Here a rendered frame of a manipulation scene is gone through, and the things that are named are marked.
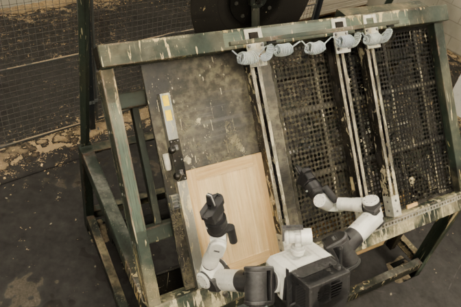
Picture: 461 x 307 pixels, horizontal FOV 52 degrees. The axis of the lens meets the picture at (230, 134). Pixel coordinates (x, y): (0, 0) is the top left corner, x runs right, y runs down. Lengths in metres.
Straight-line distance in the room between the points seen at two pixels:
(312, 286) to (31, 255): 2.32
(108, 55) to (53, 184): 2.15
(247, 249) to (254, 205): 0.22
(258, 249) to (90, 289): 1.38
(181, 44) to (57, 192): 2.16
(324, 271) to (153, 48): 1.20
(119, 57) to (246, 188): 0.91
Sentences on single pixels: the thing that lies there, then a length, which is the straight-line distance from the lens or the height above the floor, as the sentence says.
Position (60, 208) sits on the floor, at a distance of 3.96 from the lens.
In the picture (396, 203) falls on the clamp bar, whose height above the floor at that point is 0.99.
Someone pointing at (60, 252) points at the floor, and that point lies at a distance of 3.69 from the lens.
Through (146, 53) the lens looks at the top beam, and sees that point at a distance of 2.20.
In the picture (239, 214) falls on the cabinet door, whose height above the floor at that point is 1.11.
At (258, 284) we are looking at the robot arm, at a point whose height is 1.34.
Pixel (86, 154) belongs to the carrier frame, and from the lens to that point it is 3.20.
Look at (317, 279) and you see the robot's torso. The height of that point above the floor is 1.41.
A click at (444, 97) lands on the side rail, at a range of 3.36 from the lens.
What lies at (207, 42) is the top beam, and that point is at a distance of 2.31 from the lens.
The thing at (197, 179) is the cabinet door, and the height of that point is 1.29.
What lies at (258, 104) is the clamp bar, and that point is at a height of 1.55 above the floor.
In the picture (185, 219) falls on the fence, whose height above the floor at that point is 1.17.
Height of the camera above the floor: 2.93
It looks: 39 degrees down
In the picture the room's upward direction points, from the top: 10 degrees clockwise
